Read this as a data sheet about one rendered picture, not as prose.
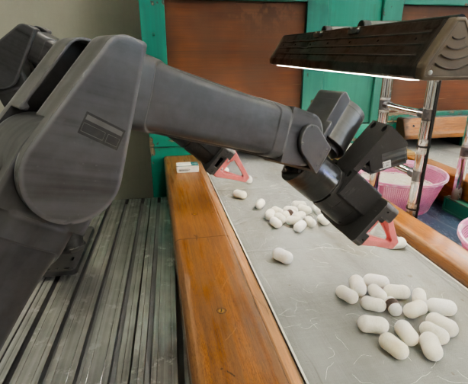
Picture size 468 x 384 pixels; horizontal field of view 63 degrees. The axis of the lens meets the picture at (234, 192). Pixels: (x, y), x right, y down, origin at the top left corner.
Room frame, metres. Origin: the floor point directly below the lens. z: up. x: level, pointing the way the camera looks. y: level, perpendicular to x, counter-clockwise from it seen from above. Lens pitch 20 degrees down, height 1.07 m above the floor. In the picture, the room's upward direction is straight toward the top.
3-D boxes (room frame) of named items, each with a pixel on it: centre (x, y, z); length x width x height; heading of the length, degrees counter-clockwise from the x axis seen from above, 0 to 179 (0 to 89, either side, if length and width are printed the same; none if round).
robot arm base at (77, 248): (0.73, 0.35, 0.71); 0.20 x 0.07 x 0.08; 9
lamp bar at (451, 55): (0.78, -0.20, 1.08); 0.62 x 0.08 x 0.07; 12
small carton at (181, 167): (1.01, 0.13, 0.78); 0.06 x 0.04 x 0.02; 102
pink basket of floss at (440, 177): (1.00, -0.44, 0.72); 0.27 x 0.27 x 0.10
